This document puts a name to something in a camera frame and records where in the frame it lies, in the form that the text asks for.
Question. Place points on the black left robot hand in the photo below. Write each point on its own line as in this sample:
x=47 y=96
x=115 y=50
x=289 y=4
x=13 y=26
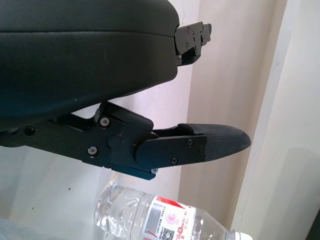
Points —
x=75 y=70

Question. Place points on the clear plastic water bottle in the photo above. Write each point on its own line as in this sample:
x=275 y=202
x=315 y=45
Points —
x=130 y=212

